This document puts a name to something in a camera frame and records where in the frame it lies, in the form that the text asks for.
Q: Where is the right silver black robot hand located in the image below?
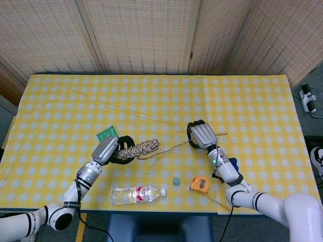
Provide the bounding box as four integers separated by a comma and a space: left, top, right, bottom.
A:
186, 120, 218, 150

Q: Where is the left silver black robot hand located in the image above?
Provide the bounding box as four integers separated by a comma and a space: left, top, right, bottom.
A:
91, 135, 137, 166

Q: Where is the braided multicolour rope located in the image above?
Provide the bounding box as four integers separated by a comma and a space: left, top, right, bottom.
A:
117, 133, 228, 161

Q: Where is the blue padded robot base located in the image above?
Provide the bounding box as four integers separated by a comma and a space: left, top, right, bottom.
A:
105, 214, 214, 242

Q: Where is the green circuit board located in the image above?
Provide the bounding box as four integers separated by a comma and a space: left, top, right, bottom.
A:
95, 126, 119, 141

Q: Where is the blue building block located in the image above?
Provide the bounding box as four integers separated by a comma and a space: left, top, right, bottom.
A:
228, 157, 239, 172

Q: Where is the yellow checked tablecloth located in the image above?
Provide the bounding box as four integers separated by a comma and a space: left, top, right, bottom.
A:
0, 74, 311, 215

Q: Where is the orange tape measure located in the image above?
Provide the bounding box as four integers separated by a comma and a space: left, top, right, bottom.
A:
189, 175, 232, 212

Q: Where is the clear plastic water bottle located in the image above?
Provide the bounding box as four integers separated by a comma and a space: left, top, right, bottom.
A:
109, 184, 168, 205

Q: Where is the yellow floor tape strip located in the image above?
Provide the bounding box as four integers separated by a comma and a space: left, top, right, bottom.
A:
75, 213, 88, 242

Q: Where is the white power strip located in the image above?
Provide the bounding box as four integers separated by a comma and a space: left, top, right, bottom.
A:
298, 84, 318, 113

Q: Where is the brown wooden panel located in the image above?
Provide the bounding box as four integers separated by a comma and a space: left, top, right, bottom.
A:
0, 62, 26, 106

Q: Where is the black and white shoe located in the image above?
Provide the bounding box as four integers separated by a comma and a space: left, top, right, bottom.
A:
309, 147, 323, 177

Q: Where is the woven folding screen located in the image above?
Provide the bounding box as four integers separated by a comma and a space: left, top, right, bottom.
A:
0, 0, 323, 88

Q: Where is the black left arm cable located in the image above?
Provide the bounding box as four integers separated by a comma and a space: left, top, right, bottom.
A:
75, 201, 114, 242

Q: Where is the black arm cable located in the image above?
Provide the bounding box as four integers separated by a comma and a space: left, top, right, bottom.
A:
75, 201, 114, 242
219, 206, 234, 242

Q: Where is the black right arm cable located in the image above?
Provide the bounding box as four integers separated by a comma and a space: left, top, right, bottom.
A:
219, 206, 234, 242

